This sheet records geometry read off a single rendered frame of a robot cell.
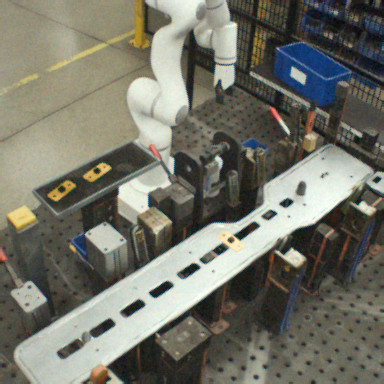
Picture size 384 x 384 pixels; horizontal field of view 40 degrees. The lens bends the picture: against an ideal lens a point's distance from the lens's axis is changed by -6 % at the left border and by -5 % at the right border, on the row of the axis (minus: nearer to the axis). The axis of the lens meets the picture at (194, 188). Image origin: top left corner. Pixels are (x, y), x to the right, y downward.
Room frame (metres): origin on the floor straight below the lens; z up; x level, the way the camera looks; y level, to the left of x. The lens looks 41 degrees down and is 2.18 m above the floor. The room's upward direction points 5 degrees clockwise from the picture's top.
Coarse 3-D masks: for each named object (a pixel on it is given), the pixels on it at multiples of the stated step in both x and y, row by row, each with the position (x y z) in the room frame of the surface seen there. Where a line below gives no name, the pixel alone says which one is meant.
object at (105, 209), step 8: (112, 192) 1.18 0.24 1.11; (96, 200) 1.13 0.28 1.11; (104, 200) 1.15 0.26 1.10; (112, 200) 1.18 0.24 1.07; (88, 208) 1.14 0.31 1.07; (96, 208) 1.14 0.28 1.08; (104, 208) 1.16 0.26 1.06; (112, 208) 1.18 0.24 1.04; (88, 216) 1.15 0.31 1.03; (96, 216) 1.13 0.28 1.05; (104, 216) 1.16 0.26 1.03; (112, 216) 1.18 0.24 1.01; (88, 224) 1.15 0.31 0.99; (96, 224) 1.13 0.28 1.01; (112, 224) 1.18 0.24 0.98
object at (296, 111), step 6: (294, 108) 1.56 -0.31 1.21; (300, 108) 1.56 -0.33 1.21; (306, 108) 1.56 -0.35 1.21; (294, 114) 1.55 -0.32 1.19; (300, 114) 1.57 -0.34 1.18; (294, 120) 1.55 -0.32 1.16; (300, 120) 1.57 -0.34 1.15; (294, 126) 1.55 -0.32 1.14; (300, 126) 1.57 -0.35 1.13; (294, 132) 1.54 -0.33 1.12; (294, 138) 1.54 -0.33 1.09; (294, 144) 1.54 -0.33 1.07
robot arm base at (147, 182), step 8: (160, 152) 1.57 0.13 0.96; (168, 152) 1.60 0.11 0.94; (168, 160) 1.61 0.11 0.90; (160, 168) 1.58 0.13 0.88; (144, 176) 1.57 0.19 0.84; (152, 176) 1.57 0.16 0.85; (160, 176) 1.58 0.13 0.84; (168, 176) 1.64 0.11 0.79; (136, 184) 1.57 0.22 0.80; (144, 184) 1.57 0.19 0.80; (152, 184) 1.57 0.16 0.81; (160, 184) 1.59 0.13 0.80; (168, 184) 1.60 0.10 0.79; (144, 192) 1.54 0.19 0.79
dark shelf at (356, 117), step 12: (252, 72) 2.12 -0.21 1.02; (264, 72) 2.12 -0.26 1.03; (276, 84) 2.03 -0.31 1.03; (300, 96) 1.94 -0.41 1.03; (348, 96) 1.99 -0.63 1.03; (324, 108) 1.87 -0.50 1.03; (348, 108) 1.89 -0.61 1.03; (360, 108) 1.90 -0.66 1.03; (372, 108) 1.91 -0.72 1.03; (348, 120) 1.80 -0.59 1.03; (360, 120) 1.81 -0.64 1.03; (372, 120) 1.82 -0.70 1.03; (360, 132) 1.73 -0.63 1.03
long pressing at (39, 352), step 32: (320, 160) 1.56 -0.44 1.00; (352, 160) 1.57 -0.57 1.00; (288, 192) 1.36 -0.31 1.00; (320, 192) 1.38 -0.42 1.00; (224, 224) 1.19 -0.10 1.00; (288, 224) 1.21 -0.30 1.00; (160, 256) 1.04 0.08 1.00; (192, 256) 1.05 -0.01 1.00; (224, 256) 1.06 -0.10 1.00; (256, 256) 1.07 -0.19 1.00; (128, 288) 0.91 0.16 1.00; (192, 288) 0.93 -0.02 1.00; (64, 320) 0.78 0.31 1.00; (96, 320) 0.80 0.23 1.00; (128, 320) 0.81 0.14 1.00; (160, 320) 0.82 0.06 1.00; (32, 352) 0.68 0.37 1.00; (96, 352) 0.70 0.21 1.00
